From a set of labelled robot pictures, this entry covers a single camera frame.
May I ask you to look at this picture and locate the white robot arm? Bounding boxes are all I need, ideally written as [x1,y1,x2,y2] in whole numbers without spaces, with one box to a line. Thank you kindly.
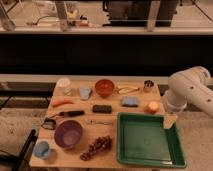
[162,66,213,129]

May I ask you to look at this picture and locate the red orange bowl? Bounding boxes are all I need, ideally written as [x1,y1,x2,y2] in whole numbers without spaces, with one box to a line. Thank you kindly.
[95,79,115,98]

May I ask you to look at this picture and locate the purple bowl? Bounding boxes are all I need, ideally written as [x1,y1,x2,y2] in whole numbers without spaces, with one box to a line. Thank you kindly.
[54,120,83,149]

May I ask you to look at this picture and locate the orange round fruit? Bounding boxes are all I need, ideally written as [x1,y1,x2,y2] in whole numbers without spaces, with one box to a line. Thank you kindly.
[146,101,159,113]

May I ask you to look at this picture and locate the green plastic tray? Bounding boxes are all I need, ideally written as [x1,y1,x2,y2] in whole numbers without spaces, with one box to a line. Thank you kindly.
[116,113,187,169]

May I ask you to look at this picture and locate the small metal cup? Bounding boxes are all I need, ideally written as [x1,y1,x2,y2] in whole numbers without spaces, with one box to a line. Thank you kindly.
[143,80,154,93]

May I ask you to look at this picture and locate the blue sponge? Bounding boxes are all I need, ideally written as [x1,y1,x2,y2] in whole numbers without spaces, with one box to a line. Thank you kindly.
[121,97,139,107]

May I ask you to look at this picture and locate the yellow tongs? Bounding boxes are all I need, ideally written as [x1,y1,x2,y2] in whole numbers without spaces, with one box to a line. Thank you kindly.
[117,86,139,94]

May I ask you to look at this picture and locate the bunch of dark grapes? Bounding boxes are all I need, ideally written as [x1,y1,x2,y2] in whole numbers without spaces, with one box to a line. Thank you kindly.
[80,136,112,161]

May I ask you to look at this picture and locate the black rectangular block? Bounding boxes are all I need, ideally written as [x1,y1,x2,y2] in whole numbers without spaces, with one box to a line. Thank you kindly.
[92,105,112,113]

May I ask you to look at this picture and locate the light blue cloth piece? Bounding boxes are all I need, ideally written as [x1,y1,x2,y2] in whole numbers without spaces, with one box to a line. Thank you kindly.
[79,87,92,100]

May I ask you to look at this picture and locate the clear glass with white lid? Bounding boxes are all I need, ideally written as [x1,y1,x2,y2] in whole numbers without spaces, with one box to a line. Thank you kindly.
[56,78,71,95]

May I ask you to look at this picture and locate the orange carrot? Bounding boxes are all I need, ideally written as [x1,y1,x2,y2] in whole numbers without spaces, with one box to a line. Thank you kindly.
[51,99,73,107]

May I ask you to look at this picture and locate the small blue cup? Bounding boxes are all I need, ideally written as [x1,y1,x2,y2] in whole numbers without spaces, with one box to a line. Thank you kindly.
[33,141,51,159]

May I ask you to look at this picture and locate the black stand bar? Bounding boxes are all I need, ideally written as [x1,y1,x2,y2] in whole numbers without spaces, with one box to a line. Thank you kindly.
[12,129,37,171]

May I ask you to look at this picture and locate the black handled brush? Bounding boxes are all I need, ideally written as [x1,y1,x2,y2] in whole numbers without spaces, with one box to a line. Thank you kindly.
[49,110,85,118]

